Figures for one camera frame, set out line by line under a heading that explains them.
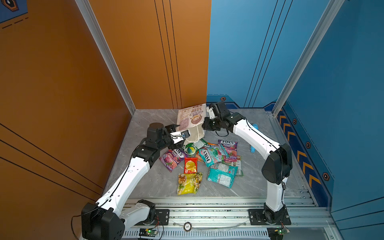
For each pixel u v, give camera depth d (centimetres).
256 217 72
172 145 68
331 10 71
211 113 70
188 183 81
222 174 85
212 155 89
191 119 91
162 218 73
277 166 48
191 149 94
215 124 72
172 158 91
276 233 70
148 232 71
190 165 89
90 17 72
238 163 91
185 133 63
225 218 75
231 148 96
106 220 37
